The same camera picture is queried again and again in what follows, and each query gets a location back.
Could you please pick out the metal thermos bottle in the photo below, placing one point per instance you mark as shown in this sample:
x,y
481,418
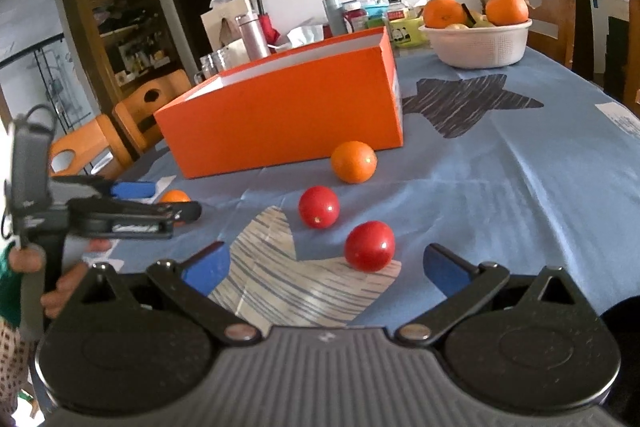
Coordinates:
x,y
252,38

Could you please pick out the teal plastic container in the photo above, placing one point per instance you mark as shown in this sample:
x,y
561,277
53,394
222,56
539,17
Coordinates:
x,y
376,9

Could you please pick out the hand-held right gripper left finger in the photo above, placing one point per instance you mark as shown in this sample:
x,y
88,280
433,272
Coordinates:
x,y
207,269

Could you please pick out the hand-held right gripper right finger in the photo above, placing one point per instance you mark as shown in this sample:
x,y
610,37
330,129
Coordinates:
x,y
445,269

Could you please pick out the wooden dining chair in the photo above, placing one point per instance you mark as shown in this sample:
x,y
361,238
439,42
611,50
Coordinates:
x,y
552,27
82,147
150,104

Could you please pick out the blue star-print tablecloth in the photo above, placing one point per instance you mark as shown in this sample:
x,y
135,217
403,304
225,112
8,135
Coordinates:
x,y
490,187

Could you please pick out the person's left forearm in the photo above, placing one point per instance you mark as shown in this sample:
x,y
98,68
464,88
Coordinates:
x,y
9,292

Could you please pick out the clear glass mug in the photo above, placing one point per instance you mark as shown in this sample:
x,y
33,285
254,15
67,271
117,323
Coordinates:
x,y
216,63

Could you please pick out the pale yellow fruit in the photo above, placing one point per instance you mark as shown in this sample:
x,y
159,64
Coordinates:
x,y
482,23

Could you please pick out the large orange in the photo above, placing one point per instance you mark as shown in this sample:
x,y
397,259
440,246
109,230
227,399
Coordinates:
x,y
444,13
354,162
507,8

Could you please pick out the person's patterned pants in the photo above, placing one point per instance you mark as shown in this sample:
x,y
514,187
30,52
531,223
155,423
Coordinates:
x,y
10,367

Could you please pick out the red jar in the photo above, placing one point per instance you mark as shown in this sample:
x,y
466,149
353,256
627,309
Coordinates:
x,y
355,18

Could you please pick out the small orange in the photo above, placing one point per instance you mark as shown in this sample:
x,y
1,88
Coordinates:
x,y
175,196

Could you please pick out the red tomato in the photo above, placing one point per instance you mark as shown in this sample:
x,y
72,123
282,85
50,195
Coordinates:
x,y
370,246
319,207

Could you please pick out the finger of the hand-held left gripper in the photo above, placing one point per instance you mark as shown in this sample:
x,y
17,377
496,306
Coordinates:
x,y
180,212
132,190

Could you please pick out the dark wooden shelf cabinet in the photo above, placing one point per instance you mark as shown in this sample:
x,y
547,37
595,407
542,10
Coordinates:
x,y
120,32

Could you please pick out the orange cardboard box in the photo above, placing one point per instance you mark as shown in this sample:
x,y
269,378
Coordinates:
x,y
280,122

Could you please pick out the white plastic basket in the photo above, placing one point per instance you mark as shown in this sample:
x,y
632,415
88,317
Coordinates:
x,y
475,47

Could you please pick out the grey bottle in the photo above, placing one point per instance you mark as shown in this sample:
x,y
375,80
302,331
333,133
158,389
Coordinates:
x,y
334,17

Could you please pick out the person's left hand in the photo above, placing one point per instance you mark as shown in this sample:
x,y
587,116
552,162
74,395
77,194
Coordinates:
x,y
64,289

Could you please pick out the white tote bag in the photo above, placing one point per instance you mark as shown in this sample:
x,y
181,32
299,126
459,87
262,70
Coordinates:
x,y
220,24

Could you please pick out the red folding umbrella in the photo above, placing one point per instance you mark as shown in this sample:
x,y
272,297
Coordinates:
x,y
270,29

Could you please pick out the tissue pack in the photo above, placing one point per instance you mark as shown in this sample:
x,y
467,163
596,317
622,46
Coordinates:
x,y
306,36

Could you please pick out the green panda-print container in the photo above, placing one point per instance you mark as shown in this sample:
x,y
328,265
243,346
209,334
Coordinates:
x,y
406,34

